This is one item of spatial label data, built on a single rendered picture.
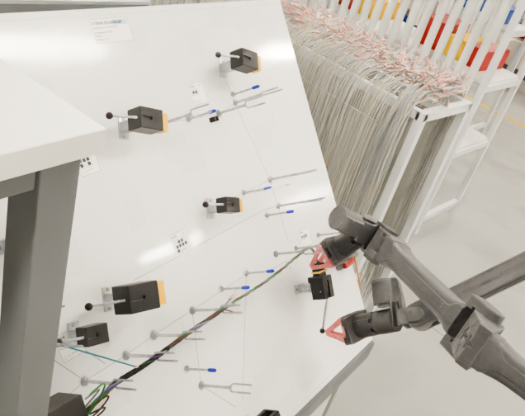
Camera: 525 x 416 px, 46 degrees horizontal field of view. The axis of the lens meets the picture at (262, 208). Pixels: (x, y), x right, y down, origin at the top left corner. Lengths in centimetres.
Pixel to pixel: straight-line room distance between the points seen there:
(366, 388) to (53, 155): 274
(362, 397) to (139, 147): 201
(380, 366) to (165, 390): 204
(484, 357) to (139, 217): 69
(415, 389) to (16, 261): 283
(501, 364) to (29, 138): 83
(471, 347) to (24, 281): 75
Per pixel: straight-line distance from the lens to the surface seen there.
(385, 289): 151
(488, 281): 149
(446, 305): 120
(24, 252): 50
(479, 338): 107
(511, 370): 107
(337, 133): 221
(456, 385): 338
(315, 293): 159
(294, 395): 162
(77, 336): 113
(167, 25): 146
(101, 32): 133
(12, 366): 58
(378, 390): 311
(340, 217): 143
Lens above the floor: 205
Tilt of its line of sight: 30 degrees down
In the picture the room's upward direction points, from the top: 18 degrees clockwise
